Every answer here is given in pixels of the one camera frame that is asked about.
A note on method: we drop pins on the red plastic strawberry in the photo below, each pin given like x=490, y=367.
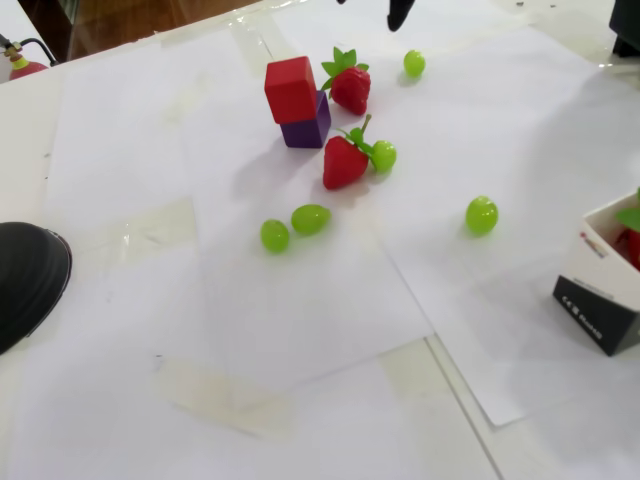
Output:
x=342, y=162
x=631, y=245
x=352, y=90

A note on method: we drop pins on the green plastic grape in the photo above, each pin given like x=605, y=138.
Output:
x=414, y=62
x=274, y=236
x=310, y=219
x=481, y=216
x=385, y=156

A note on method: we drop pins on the white and black cardboard box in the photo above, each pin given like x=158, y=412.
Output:
x=590, y=300

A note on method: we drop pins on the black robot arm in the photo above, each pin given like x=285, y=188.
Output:
x=627, y=25

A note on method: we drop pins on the yellowed tape strip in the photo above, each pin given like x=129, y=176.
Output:
x=252, y=40
x=150, y=230
x=410, y=370
x=215, y=395

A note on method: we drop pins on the red wooden cube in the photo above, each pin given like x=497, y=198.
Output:
x=290, y=90

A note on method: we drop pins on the white paper sheet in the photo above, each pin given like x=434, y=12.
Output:
x=300, y=310
x=475, y=125

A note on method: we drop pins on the purple wooden cube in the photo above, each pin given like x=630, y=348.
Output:
x=307, y=134

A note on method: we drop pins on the dark wooden furniture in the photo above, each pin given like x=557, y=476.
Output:
x=50, y=25

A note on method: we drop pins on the red fire extinguisher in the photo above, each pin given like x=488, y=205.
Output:
x=25, y=70

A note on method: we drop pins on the black round base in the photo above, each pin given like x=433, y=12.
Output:
x=27, y=285

